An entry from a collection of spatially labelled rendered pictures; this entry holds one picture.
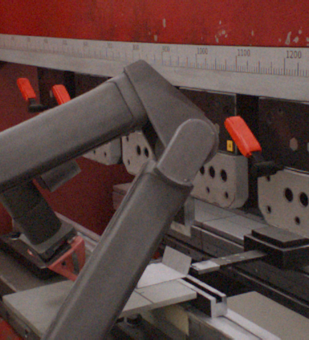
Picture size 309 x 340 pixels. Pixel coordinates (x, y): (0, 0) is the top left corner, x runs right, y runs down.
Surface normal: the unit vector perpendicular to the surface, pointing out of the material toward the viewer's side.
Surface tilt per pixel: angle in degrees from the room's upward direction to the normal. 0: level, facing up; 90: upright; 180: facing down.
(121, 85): 69
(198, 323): 90
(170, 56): 90
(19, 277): 0
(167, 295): 0
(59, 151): 75
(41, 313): 0
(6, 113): 90
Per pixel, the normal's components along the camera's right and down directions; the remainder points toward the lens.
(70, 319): 0.11, -0.14
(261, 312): -0.04, -0.98
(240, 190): 0.48, 0.16
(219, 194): -0.87, 0.14
